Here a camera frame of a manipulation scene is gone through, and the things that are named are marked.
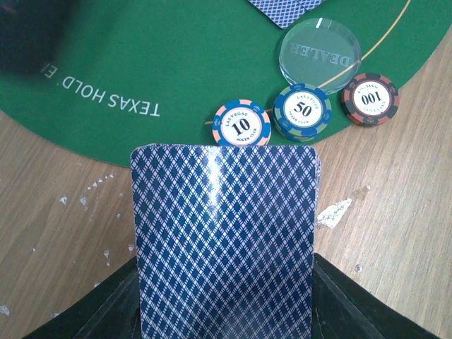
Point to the blue playing card deck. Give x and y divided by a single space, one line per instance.
225 239

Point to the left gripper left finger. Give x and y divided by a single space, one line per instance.
110 310

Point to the clear round button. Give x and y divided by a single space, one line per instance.
320 52

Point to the fifty chips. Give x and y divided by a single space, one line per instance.
301 112

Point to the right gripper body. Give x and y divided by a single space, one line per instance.
31 32

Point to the ten chips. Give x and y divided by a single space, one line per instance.
241 122

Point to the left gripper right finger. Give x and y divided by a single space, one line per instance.
344 309

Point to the hundred chips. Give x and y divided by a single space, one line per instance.
370 99

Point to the white debris pile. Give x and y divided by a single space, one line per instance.
61 236

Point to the card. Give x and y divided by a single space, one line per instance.
309 5
281 12

